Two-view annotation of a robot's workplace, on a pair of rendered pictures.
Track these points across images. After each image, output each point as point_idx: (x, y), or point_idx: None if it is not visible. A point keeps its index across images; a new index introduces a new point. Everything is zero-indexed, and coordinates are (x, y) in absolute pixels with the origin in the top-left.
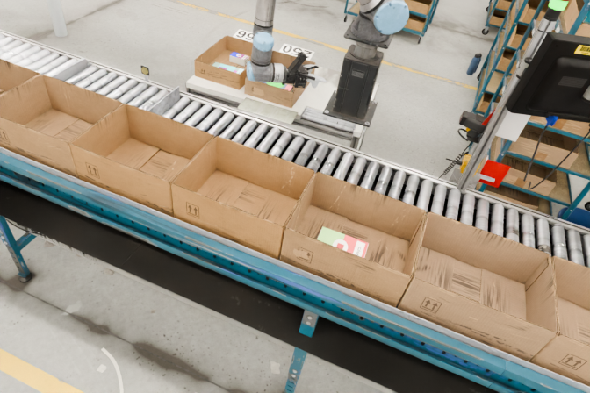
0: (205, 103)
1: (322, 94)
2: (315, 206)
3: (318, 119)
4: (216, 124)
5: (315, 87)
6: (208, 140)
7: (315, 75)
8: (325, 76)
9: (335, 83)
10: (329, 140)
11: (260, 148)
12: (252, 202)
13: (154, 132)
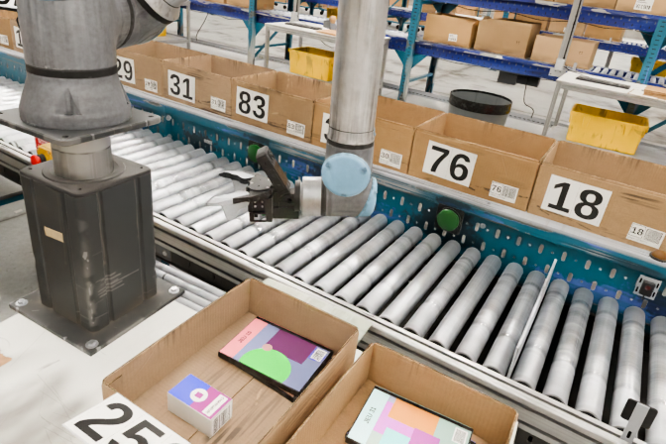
0: (443, 348)
1: (135, 349)
2: (304, 142)
3: (204, 282)
4: (411, 293)
5: (237, 190)
6: (421, 140)
7: (238, 174)
8: (55, 429)
9: (51, 389)
10: (211, 247)
11: (337, 247)
12: None
13: (490, 175)
